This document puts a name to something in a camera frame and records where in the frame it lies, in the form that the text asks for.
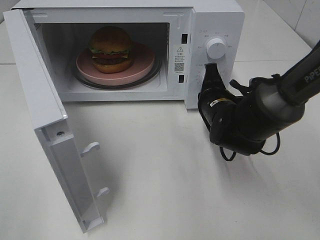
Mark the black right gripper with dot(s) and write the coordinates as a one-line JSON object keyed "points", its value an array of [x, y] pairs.
{"points": [[214, 98]]}

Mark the white timer knob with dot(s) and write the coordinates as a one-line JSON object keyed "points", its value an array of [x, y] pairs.
{"points": [[200, 79]]}

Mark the pink round plate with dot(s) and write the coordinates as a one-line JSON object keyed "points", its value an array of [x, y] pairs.
{"points": [[143, 61]]}

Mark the burger with lettuce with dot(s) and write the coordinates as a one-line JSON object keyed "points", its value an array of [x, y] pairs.
{"points": [[110, 48]]}

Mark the white microwave door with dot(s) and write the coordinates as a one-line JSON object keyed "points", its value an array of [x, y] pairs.
{"points": [[49, 117]]}

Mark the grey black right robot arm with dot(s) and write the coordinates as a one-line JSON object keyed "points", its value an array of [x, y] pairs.
{"points": [[243, 123]]}

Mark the upper white power knob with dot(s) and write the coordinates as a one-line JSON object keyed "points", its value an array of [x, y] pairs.
{"points": [[216, 47]]}

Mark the white warning label sticker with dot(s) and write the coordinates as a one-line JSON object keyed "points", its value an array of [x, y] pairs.
{"points": [[179, 58]]}

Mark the glass microwave turntable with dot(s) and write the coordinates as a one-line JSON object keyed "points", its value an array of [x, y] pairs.
{"points": [[152, 74]]}

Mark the white microwave oven body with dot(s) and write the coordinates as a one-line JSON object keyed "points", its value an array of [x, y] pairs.
{"points": [[67, 26]]}

